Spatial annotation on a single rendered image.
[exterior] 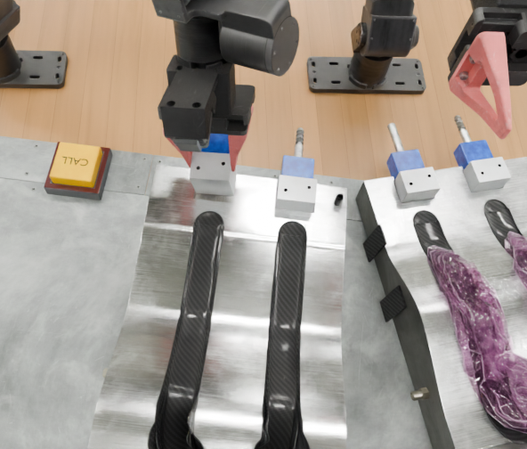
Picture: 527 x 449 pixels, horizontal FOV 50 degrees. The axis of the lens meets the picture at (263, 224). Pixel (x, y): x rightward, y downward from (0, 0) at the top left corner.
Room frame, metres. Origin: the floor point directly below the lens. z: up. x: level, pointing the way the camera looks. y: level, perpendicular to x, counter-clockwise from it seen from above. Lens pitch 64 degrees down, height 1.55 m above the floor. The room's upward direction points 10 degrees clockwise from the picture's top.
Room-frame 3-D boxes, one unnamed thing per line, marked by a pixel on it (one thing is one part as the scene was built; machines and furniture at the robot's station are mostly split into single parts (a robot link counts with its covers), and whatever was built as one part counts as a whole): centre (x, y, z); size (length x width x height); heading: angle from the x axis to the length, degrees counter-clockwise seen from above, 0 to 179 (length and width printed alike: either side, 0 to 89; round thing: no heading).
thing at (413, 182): (0.48, -0.19, 0.86); 0.13 x 0.05 x 0.05; 21
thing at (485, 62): (0.33, -0.18, 1.20); 0.09 x 0.07 x 0.07; 11
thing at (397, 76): (0.68, -0.13, 0.84); 0.20 x 0.07 x 0.08; 101
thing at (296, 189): (0.41, -0.03, 0.89); 0.13 x 0.05 x 0.05; 3
